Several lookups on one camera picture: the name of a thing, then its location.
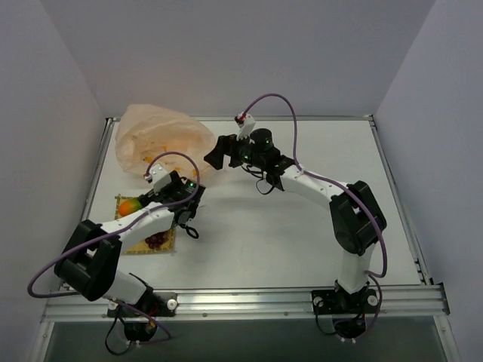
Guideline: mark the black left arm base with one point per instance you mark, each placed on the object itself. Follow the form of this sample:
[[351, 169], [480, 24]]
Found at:
[[138, 334]]

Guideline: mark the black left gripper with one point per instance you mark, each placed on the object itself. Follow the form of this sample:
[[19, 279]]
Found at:
[[166, 192]]

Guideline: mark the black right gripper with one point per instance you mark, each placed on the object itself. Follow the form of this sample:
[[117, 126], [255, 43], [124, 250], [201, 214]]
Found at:
[[229, 149]]

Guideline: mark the green fake fruit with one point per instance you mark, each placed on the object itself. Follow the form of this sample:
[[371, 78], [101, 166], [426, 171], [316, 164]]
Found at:
[[129, 206]]

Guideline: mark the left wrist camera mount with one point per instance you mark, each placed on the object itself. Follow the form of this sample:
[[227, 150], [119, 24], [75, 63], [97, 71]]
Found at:
[[157, 177]]

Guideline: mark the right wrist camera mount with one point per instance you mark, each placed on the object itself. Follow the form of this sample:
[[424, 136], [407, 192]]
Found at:
[[245, 124]]

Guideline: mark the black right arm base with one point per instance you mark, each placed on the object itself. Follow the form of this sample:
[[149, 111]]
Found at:
[[341, 314]]

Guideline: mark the yellow woven placemat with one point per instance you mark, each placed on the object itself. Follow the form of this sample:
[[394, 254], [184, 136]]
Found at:
[[140, 248]]

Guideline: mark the dark red fake grapes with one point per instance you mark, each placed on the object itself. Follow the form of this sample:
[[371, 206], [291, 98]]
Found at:
[[156, 241]]

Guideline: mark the banana print plastic bag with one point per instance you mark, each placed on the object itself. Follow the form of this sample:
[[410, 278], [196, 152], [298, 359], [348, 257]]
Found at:
[[145, 131]]

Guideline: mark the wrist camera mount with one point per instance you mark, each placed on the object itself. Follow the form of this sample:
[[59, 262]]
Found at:
[[245, 124], [157, 177]]

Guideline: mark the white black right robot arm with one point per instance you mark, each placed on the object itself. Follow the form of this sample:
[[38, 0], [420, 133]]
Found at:
[[357, 219]]

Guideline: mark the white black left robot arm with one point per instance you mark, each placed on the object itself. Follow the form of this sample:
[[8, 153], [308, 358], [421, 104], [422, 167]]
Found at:
[[90, 265]]

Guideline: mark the front aluminium mounting rail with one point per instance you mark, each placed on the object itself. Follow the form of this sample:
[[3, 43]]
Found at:
[[246, 304]]

